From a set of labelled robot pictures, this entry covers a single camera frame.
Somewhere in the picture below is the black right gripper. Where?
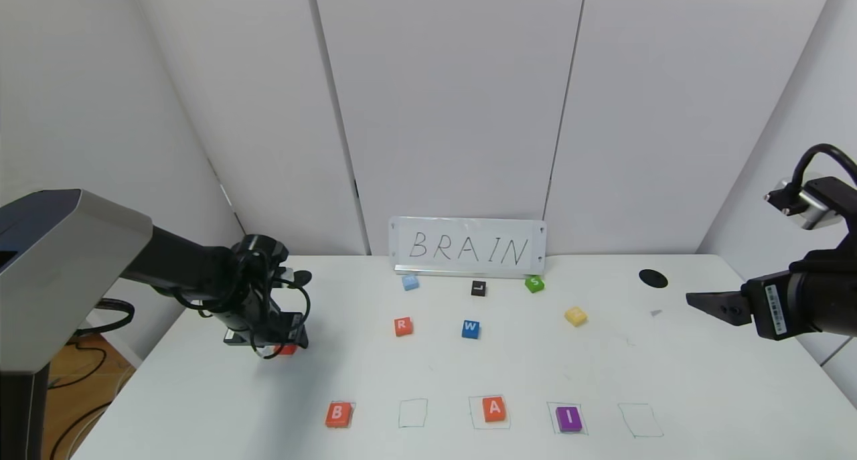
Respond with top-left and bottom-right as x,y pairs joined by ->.
686,260 -> 857,341

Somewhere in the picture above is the white sign reading BRAIN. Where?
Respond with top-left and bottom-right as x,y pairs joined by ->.
388,216 -> 548,278

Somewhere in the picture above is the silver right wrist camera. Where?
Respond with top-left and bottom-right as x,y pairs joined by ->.
765,177 -> 857,230

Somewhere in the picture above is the black right camera cable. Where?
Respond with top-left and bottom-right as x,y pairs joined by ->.
792,144 -> 857,189

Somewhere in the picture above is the black left arm hose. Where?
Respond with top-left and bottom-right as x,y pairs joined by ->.
72,299 -> 135,337

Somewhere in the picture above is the black floor cable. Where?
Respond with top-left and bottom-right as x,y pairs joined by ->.
50,403 -> 111,460
47,339 -> 108,388

